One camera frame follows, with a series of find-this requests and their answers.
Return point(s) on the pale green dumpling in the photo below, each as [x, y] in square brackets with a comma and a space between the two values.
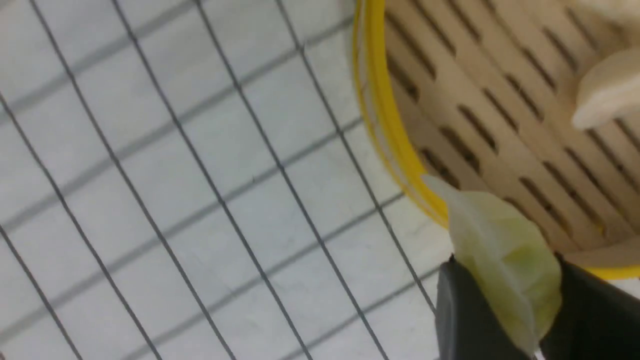
[508, 258]

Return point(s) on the white black-grid tablecloth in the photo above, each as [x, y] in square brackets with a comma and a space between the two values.
[193, 180]

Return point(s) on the bamboo steamer tray yellow rim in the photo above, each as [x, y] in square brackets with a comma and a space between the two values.
[480, 93]

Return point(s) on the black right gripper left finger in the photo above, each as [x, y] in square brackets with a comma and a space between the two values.
[466, 326]

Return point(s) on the white dumpling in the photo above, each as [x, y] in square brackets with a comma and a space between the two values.
[609, 90]

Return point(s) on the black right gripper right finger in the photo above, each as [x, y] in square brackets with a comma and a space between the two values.
[596, 321]

